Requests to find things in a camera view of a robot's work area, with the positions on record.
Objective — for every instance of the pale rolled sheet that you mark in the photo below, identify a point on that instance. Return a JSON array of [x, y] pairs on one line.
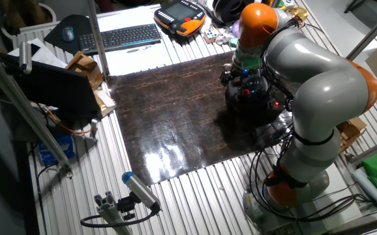
[[369, 187]]

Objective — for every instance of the white gold packet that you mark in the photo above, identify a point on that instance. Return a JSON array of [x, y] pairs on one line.
[[105, 99]]

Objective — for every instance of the orange black teach pendant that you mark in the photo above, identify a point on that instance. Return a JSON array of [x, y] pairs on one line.
[[178, 13]]

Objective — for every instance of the black computer keyboard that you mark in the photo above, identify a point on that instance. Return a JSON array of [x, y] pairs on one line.
[[120, 37]]

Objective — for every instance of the brown cardboard box with flaps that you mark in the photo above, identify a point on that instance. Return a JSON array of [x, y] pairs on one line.
[[85, 67]]

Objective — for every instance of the clear plastic wrapper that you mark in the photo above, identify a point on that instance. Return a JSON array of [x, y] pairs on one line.
[[223, 39]]

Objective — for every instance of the white paper sheet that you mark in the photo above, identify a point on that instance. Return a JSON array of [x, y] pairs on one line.
[[136, 62]]

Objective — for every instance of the silver orange robot arm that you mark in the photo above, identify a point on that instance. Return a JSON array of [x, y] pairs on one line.
[[325, 91]]

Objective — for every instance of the blue grey computer mouse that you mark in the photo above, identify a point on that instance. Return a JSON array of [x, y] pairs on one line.
[[68, 34]]

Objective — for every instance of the golden shiny object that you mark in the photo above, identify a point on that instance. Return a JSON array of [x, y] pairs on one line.
[[301, 13]]

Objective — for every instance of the black flat monitor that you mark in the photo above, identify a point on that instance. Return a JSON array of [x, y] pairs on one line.
[[54, 88]]

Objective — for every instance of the plain silver camera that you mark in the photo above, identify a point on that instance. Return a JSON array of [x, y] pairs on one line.
[[25, 57]]

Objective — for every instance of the short aluminium profile stub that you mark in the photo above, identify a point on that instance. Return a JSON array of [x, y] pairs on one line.
[[110, 215]]

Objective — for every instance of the long slanted aluminium beam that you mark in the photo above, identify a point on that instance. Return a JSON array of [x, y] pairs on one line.
[[23, 106]]

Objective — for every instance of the black racing steering wheel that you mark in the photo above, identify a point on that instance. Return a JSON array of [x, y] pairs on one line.
[[250, 98]]

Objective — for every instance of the blue packet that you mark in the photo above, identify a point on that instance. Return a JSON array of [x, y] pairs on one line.
[[56, 150]]

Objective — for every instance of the upright aluminium profile post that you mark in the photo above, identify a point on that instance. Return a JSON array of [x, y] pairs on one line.
[[98, 39]]

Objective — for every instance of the purple plastic bag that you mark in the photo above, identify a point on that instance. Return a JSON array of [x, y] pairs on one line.
[[235, 29]]

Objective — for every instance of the black mouse pad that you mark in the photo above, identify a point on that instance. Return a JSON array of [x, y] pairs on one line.
[[77, 27]]

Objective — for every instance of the low aluminium frame beam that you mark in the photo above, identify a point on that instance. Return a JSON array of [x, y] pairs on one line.
[[374, 149]]

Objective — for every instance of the white flat panel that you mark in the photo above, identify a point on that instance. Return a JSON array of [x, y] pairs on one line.
[[345, 173]]

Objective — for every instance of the white paper stack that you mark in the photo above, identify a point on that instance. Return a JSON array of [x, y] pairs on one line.
[[45, 55]]

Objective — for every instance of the dark brown marble mat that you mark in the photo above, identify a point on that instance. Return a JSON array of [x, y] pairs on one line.
[[162, 114]]

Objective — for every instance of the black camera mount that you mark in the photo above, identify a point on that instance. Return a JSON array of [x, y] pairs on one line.
[[126, 205]]

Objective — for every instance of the colourful puzzle cube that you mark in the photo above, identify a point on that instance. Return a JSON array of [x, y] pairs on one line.
[[211, 34]]

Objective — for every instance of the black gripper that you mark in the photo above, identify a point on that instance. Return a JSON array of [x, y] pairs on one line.
[[248, 75]]

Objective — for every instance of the open brown cardboard box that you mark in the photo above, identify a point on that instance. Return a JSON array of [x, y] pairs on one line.
[[351, 130]]

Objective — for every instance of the silver camera with blue cap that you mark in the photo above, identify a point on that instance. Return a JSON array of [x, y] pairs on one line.
[[139, 189]]

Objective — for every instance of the white round bin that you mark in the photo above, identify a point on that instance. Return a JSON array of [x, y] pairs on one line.
[[54, 14]]

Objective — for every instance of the tall aluminium frame post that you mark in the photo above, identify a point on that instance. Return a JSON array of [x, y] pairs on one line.
[[371, 35]]

